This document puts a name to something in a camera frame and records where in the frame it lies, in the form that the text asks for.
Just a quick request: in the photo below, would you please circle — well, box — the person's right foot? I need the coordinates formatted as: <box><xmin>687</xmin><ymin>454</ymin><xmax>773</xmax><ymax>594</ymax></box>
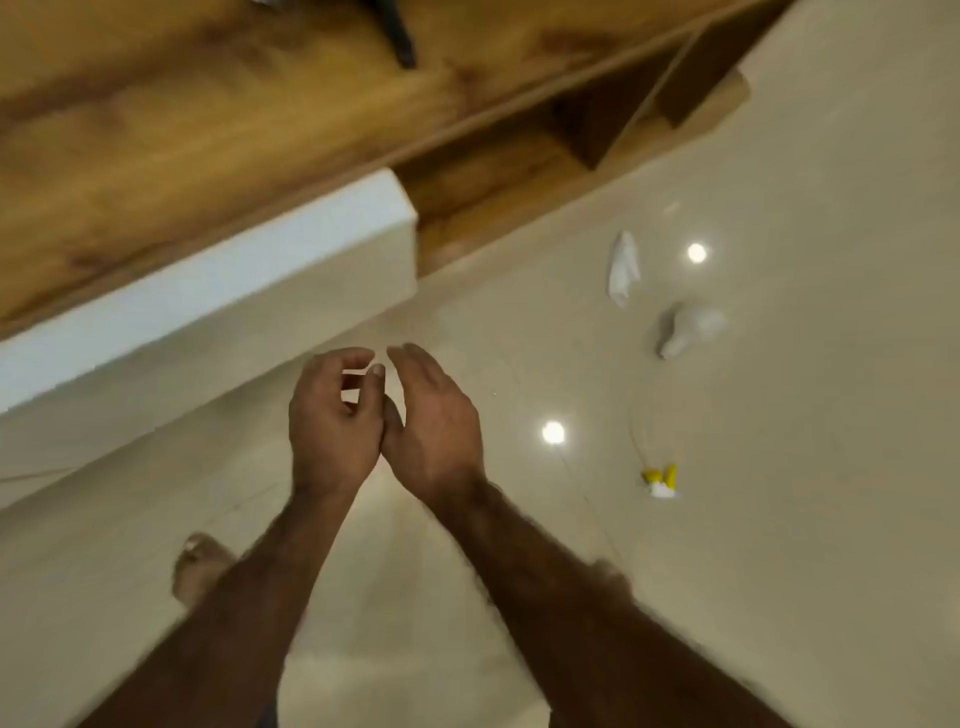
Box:
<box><xmin>591</xmin><ymin>558</ymin><xmax>633</xmax><ymax>599</ymax></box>

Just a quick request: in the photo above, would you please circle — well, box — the brown wooden desk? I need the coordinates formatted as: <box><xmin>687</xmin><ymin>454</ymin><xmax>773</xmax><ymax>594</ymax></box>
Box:
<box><xmin>0</xmin><ymin>0</ymin><xmax>798</xmax><ymax>340</ymax></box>

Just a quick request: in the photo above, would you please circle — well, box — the person's left forearm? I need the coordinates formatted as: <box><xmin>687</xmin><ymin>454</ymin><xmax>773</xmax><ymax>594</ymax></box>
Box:
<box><xmin>78</xmin><ymin>480</ymin><xmax>363</xmax><ymax>728</ymax></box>

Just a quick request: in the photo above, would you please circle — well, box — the black elongated object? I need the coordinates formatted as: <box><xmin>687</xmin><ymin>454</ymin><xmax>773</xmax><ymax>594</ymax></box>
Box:
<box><xmin>367</xmin><ymin>0</ymin><xmax>418</xmax><ymax>70</ymax></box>

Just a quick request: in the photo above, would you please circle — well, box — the person's left foot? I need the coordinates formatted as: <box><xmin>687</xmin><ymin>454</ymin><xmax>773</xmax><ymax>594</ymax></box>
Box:
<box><xmin>171</xmin><ymin>531</ymin><xmax>240</xmax><ymax>610</ymax></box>

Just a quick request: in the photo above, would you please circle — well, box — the crumpled white tissue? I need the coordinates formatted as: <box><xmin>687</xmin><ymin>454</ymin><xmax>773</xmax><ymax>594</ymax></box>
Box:
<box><xmin>606</xmin><ymin>230</ymin><xmax>643</xmax><ymax>309</ymax></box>

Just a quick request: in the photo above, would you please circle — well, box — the white light bulb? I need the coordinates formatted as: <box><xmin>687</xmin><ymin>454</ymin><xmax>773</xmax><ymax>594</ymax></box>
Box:
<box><xmin>657</xmin><ymin>301</ymin><xmax>729</xmax><ymax>361</ymax></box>

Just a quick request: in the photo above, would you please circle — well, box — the small yellow white object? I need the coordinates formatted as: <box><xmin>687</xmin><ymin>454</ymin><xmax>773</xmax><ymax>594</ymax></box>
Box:
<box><xmin>640</xmin><ymin>462</ymin><xmax>681</xmax><ymax>501</ymax></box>

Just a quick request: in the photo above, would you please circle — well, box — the person's left hand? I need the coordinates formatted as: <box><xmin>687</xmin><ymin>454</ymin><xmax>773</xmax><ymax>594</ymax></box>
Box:
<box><xmin>288</xmin><ymin>347</ymin><xmax>387</xmax><ymax>498</ymax></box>

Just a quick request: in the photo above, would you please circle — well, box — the white cabinet panel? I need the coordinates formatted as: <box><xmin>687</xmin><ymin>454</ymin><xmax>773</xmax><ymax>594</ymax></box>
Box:
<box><xmin>0</xmin><ymin>168</ymin><xmax>420</xmax><ymax>415</ymax></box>

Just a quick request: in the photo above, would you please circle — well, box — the person's right hand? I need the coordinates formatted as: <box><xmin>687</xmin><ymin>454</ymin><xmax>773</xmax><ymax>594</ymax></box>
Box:
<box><xmin>380</xmin><ymin>343</ymin><xmax>487</xmax><ymax>505</ymax></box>

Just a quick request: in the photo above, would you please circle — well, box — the thin wire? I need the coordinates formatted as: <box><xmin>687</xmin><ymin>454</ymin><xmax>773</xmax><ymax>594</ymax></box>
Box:
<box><xmin>628</xmin><ymin>403</ymin><xmax>655</xmax><ymax>474</ymax></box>

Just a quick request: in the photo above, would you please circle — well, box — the person's right forearm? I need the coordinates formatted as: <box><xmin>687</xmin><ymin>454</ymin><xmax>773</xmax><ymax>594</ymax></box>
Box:
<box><xmin>427</xmin><ymin>471</ymin><xmax>798</xmax><ymax>728</ymax></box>

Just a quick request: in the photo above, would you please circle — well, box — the person's foot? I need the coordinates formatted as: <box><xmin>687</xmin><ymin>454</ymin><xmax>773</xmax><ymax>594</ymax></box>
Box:
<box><xmin>591</xmin><ymin>558</ymin><xmax>633</xmax><ymax>599</ymax></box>
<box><xmin>171</xmin><ymin>531</ymin><xmax>240</xmax><ymax>610</ymax></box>

